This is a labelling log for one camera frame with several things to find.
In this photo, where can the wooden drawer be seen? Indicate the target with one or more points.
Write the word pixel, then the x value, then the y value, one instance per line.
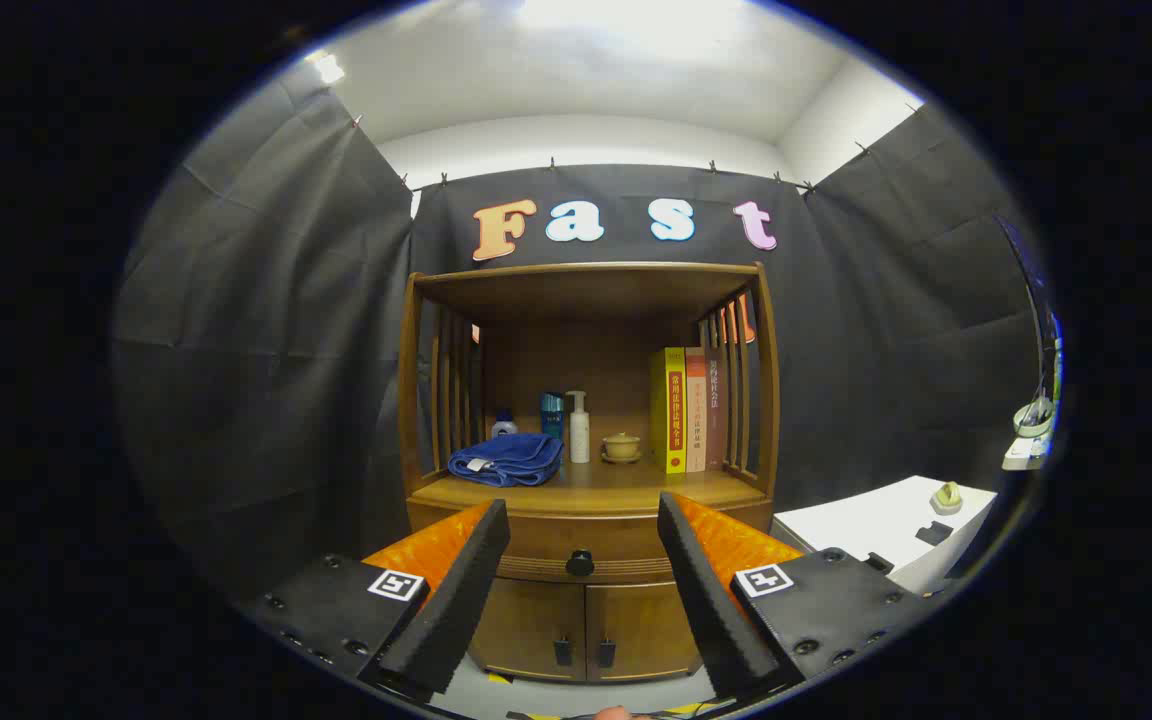
pixel 586 530

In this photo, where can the white pump bottle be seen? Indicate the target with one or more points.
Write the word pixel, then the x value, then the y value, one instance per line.
pixel 579 435

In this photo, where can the green tape dispenser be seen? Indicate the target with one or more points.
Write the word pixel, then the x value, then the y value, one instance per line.
pixel 947 496

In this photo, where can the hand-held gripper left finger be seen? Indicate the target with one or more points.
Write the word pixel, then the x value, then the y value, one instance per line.
pixel 456 610

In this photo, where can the orange and white book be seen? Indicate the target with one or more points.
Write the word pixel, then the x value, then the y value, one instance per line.
pixel 695 420

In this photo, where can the ceiling light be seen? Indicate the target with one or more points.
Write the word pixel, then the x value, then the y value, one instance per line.
pixel 328 68

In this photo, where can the black drawer knob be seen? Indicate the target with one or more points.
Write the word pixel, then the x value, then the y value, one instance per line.
pixel 580 563

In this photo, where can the brown book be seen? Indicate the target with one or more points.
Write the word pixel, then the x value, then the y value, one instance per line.
pixel 715 410

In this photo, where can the thick yellow book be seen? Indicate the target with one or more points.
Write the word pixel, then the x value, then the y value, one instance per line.
pixel 669 410

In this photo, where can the wooden countertop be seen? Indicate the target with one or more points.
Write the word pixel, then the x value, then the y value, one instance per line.
pixel 616 480

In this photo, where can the wooden cabinet door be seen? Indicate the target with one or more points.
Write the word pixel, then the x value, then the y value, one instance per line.
pixel 531 625
pixel 646 625

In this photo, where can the blue folded towel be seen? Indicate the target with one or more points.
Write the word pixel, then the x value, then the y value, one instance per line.
pixel 511 458

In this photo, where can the small white blue-capped bottle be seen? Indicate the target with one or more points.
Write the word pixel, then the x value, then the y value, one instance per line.
pixel 504 425

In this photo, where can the black open box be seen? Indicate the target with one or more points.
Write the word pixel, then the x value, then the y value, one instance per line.
pixel 878 562

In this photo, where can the white side cabinet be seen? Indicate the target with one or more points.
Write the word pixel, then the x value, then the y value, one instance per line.
pixel 866 525

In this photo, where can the tall blue bottle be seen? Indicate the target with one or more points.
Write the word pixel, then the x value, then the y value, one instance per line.
pixel 552 410

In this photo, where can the wooden cabinet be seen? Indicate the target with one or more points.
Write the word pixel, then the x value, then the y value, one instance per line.
pixel 586 295

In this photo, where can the small white shelf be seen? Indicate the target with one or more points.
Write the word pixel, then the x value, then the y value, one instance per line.
pixel 1026 452

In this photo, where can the flat black block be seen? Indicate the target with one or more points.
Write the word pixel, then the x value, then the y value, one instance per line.
pixel 933 533

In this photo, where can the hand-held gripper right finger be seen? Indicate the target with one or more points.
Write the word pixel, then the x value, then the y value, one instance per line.
pixel 716 610

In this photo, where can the beige lidded tea cup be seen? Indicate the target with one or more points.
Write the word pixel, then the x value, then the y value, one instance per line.
pixel 622 447

